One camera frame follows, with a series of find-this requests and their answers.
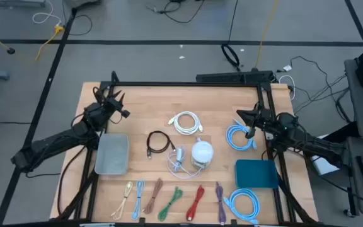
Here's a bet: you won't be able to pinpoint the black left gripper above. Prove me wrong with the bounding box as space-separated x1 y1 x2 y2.
101 90 131 119

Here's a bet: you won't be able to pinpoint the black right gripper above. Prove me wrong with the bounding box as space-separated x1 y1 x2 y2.
236 103 275 139

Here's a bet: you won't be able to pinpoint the light blue cable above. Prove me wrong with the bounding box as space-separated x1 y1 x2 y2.
131 180 146 221
222 188 261 225
225 119 258 151

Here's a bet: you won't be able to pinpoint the grey plastic bin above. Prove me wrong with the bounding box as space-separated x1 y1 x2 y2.
94 132 130 176

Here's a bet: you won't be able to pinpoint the white mushroom table lamp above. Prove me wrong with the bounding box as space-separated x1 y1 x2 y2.
190 137 216 170

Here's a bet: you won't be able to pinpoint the white USB cable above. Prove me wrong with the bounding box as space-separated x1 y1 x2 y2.
168 110 204 136

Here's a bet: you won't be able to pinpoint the black USB cable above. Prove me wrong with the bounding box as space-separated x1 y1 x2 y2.
146 130 176 160

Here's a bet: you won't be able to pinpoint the white lamp cord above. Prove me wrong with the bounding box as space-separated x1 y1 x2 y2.
166 144 203 180

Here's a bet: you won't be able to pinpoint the purple cable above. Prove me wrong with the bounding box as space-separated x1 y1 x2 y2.
215 182 228 226

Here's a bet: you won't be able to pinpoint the cream cable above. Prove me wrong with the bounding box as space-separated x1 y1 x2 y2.
110 180 134 221

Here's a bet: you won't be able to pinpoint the red cable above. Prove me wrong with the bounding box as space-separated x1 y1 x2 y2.
185 185 205 221

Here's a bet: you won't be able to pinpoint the brown cable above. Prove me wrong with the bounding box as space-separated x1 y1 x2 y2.
142 177 164 215

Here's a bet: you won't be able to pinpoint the green cable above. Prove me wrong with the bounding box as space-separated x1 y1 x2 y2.
157 185 184 222

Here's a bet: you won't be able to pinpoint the black perforated box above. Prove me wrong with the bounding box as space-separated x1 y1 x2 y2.
195 69 274 84

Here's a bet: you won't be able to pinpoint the teal plastic bin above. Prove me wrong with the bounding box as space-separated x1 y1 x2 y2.
234 159 279 190

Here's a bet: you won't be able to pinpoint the white box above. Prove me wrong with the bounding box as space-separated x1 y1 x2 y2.
309 134 349 177

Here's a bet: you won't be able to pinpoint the black diagonal desk bar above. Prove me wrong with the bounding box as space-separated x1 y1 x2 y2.
321 121 359 143

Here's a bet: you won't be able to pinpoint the grey floor base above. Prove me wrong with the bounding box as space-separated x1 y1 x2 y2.
0 0 47 8

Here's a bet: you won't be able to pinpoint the white cable loop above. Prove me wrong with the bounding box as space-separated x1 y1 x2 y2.
278 74 296 101

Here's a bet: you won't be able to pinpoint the black aluminium table frame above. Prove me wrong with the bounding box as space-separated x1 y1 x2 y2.
55 71 320 227

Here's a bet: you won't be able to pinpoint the black coiled floor cable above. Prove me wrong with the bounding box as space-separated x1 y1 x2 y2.
221 43 241 71

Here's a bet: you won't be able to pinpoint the black looped floor cable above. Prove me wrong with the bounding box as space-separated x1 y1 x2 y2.
62 0 93 37

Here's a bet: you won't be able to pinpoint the long yellow floor cable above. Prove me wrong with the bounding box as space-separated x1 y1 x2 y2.
255 0 280 69

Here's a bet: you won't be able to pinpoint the black desk cables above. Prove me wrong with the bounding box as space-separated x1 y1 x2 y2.
290 55 352 124

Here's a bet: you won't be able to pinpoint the yellow floor cable with plug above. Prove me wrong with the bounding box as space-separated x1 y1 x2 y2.
0 24 66 61

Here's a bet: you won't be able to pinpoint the thin black floor cable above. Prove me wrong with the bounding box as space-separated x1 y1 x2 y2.
146 0 206 25

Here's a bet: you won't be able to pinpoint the white floor cable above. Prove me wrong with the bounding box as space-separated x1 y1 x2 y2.
32 0 62 26

